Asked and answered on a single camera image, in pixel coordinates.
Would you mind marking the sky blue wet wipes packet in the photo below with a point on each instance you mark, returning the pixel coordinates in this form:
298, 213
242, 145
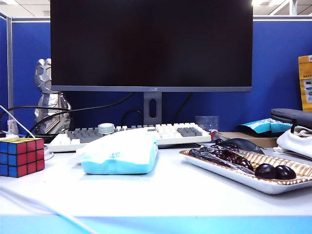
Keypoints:
122, 161

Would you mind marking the white wet wipe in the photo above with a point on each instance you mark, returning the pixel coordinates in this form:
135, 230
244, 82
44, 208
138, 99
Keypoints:
90, 153

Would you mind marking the blue white snack packet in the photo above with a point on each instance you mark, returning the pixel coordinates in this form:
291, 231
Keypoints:
263, 125

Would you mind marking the grey monitor stand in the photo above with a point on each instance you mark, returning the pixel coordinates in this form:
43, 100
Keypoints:
147, 107

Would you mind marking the white grey mechanical keyboard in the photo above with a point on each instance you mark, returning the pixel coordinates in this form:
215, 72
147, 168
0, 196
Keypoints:
185, 132

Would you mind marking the clear plastic cup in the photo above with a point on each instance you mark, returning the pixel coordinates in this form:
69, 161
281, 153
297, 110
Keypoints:
207, 123

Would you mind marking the small red wrapper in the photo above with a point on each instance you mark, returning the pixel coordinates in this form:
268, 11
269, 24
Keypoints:
214, 134

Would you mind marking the black computer monitor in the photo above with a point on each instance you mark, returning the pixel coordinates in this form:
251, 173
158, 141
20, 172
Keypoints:
151, 44

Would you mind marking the long dark plastic wrapper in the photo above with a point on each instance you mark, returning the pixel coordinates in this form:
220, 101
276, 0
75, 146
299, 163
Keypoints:
226, 158

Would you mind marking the black computer mouse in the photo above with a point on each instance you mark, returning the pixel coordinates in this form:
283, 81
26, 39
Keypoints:
241, 143

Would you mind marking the white tray with woven pattern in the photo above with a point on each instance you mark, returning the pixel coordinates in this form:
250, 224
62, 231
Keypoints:
243, 181

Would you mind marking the brown cardboard box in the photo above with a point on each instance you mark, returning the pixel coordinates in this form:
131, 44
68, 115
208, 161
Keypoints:
263, 141

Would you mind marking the silver robot figurine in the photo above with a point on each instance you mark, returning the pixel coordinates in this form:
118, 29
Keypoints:
46, 102

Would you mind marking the round dark glossy fruit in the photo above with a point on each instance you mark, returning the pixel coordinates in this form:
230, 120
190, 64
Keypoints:
266, 171
286, 172

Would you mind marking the dark grey zip pouch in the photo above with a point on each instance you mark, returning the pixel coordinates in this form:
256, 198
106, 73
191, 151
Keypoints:
292, 117

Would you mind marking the colourful puzzle cube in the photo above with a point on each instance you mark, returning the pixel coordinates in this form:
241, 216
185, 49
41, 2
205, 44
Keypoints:
22, 158

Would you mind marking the white cloth bag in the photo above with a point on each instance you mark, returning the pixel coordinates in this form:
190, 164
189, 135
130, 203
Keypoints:
295, 142

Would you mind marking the small white adapter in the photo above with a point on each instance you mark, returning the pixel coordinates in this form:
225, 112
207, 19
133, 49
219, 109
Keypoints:
12, 126

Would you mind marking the yellow paper bag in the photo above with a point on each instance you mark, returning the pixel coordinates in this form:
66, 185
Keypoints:
306, 83

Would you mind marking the grey partition post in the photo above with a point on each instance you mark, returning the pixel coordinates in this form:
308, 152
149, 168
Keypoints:
10, 73

